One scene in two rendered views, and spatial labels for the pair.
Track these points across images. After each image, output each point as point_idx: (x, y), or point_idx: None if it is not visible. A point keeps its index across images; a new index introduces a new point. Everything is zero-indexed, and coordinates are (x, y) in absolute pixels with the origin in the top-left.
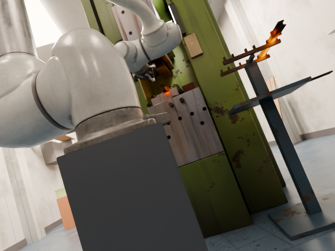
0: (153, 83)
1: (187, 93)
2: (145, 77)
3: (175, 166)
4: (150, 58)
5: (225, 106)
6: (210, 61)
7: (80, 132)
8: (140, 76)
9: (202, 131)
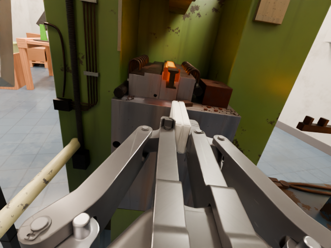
0: (145, 2)
1: (212, 116)
2: (150, 152)
3: None
4: None
5: (238, 136)
6: (276, 50)
7: None
8: (126, 184)
9: None
